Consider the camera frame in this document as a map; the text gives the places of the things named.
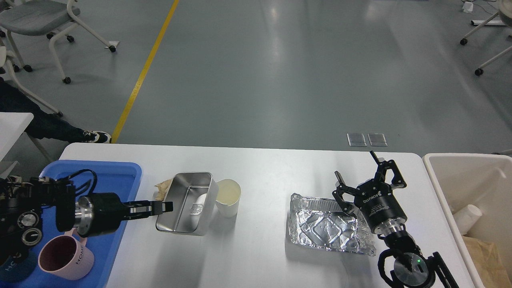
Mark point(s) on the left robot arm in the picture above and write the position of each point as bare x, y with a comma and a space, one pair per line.
22, 205

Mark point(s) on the right floor outlet plate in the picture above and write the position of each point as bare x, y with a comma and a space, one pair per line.
377, 139

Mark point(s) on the white paper cup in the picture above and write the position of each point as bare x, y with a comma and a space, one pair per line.
228, 197

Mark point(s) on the aluminium foil tray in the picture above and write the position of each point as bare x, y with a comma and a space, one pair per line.
320, 223

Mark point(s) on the left floor outlet plate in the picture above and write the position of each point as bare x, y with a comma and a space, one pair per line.
356, 139

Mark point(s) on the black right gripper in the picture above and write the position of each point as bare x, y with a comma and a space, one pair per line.
378, 208

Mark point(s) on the pink ribbed mug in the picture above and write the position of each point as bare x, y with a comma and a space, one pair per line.
67, 256

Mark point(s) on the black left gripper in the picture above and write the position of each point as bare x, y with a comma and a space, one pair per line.
101, 213

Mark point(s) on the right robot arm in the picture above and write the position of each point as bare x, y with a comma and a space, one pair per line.
402, 264

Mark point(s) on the brown paper in bin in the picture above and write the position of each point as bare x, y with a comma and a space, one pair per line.
487, 261

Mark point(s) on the dark blue mug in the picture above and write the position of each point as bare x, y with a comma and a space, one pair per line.
12, 272

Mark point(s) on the stainless steel rectangular box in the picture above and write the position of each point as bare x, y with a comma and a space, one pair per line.
193, 196

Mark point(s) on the grey office chair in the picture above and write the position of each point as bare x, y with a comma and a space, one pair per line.
41, 17

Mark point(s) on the white cup in bin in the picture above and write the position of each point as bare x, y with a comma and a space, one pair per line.
466, 218

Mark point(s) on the beige plastic bin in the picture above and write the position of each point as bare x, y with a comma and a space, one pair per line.
485, 181

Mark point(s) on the blue plastic tray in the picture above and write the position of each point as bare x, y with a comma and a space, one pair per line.
122, 178

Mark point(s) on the white side table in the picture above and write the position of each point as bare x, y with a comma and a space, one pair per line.
12, 125

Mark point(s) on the crumpled brown paper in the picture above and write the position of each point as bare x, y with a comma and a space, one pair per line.
163, 189

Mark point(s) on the floor outlet plate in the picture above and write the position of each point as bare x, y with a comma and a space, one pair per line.
356, 139
377, 139

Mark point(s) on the person in dark jeans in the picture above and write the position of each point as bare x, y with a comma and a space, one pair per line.
45, 125

